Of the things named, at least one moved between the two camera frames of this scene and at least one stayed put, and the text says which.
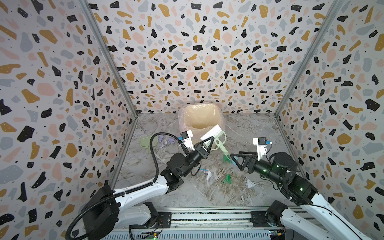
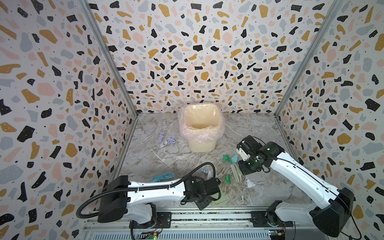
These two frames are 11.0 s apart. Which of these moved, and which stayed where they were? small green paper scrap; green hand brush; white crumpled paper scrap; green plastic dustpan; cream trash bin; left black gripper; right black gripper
Moved: left black gripper; green plastic dustpan; right black gripper; green hand brush
Stayed: white crumpled paper scrap; cream trash bin; small green paper scrap
